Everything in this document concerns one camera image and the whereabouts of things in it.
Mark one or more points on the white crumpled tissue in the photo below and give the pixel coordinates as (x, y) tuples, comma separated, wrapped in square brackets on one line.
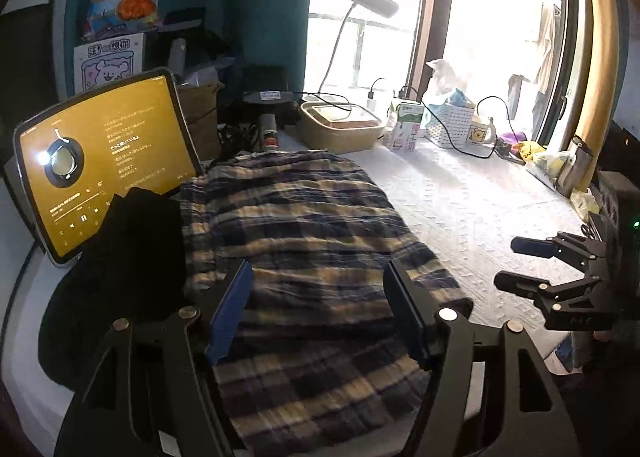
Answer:
[(442, 77)]

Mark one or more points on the brown cardboard box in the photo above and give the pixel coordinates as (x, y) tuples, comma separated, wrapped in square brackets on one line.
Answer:
[(197, 107)]

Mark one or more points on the yellow curtain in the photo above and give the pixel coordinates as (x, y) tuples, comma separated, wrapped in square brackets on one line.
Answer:
[(597, 62)]

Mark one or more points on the tablet with yellow screen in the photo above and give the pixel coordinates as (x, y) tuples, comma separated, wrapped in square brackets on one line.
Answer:
[(105, 162)]

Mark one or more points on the green and white milk carton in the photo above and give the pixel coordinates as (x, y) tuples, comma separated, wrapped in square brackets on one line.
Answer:
[(405, 124)]

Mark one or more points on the white perforated basket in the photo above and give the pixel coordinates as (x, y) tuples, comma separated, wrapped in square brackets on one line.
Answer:
[(450, 123)]

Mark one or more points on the dark window frame post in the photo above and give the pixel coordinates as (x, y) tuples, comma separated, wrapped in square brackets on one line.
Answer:
[(435, 2)]

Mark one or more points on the small spray can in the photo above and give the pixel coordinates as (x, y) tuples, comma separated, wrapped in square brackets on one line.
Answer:
[(270, 134)]

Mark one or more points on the purple small item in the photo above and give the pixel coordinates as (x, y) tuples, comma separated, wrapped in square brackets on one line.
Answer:
[(510, 137)]

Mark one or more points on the teal curtain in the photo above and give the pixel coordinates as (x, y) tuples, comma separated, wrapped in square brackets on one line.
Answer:
[(280, 12)]

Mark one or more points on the white mug with bear print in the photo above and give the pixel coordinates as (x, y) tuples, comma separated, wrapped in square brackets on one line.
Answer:
[(480, 133)]

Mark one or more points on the beige lunch box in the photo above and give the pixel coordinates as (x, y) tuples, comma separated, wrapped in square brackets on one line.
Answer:
[(340, 124)]

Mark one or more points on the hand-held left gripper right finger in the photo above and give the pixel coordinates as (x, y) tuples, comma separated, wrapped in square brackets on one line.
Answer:
[(407, 317)]

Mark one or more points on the white charger plug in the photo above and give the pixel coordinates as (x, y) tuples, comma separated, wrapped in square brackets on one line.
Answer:
[(371, 102)]

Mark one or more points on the plaid flannel shirt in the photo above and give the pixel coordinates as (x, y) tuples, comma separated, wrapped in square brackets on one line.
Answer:
[(310, 237)]

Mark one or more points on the white embossed table cover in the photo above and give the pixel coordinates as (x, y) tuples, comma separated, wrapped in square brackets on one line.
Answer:
[(475, 197)]

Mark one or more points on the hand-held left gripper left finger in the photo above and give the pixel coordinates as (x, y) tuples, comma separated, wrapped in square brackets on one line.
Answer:
[(230, 317)]

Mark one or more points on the plastic bag with yellow contents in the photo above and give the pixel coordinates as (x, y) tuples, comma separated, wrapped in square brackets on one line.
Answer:
[(550, 164)]

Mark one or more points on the black cloth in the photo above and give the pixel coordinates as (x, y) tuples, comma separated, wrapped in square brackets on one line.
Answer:
[(115, 277)]

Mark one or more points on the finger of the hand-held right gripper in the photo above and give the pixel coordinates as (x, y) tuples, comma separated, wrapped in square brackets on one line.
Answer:
[(520, 283), (530, 246)]

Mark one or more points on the balcony railing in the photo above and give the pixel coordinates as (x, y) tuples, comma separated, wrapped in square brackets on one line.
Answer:
[(360, 24)]

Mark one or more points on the blue crumpled item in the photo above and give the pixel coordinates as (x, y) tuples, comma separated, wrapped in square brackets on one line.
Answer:
[(460, 98)]

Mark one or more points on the white card with bear drawing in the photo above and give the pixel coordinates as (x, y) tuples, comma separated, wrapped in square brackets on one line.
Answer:
[(107, 64)]

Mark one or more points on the yellow small toy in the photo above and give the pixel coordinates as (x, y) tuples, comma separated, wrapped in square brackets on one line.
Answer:
[(525, 151)]

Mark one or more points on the pale yellow plastic bag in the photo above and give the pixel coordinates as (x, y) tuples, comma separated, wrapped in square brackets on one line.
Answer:
[(582, 202)]

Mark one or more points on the black round device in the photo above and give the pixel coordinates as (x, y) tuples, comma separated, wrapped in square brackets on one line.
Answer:
[(265, 87)]

